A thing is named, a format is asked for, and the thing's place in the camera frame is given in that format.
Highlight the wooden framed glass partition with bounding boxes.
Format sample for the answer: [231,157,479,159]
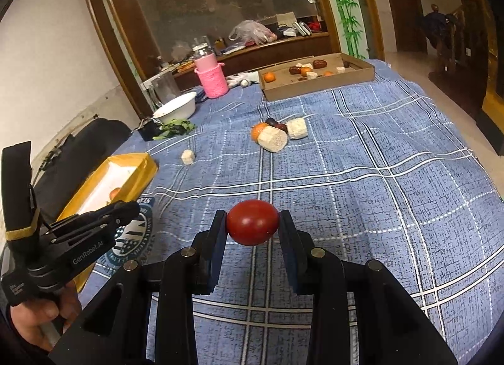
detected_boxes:
[77,0,384,121]

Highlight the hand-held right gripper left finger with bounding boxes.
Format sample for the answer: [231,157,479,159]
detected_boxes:
[49,209,228,365]

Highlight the brown cardboard box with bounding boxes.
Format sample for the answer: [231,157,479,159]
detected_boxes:
[259,53,375,102]

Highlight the yellow cardboard box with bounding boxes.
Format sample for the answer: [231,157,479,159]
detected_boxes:
[55,152,159,294]

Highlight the white work gloves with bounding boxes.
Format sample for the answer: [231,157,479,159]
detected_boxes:
[226,72,261,88]

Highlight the person's left hand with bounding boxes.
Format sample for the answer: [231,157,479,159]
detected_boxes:
[10,281,84,352]

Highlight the small black box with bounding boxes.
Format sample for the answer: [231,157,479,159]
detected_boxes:
[138,117,162,141]

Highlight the jar in pink knitted cover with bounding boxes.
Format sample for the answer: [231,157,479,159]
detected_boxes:
[193,45,230,99]

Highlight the clear plastic pitcher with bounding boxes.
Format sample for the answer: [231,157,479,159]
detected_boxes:
[147,69,182,107]

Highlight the wooden sideboard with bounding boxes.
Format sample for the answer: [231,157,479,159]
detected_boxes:
[173,32,331,90]

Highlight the black leather chair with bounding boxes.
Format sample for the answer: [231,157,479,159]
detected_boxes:
[33,119,130,224]

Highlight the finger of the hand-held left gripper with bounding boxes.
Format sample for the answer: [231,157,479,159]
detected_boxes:
[49,200,141,234]

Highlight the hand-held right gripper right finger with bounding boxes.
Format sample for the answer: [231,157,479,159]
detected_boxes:
[278,209,459,365]

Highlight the dark hanging jacket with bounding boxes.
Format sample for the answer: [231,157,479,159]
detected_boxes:
[419,4,459,51]

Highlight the brown wooden door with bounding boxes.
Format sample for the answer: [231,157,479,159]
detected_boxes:
[380,0,428,54]

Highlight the plastic bag with fruit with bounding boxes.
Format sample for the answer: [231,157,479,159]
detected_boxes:
[228,20,278,46]

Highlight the white enamel bowl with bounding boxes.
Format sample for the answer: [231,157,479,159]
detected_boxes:
[152,92,198,123]

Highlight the green leafy vegetable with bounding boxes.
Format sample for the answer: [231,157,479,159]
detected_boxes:
[153,119,196,140]

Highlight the blue plaid printed tablecloth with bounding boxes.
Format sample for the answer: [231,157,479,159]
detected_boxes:
[71,58,501,365]

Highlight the large white sugarcane chunk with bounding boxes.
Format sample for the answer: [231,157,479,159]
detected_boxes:
[258,126,289,153]

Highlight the red tomato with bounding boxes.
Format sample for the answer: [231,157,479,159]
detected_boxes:
[226,200,281,246]

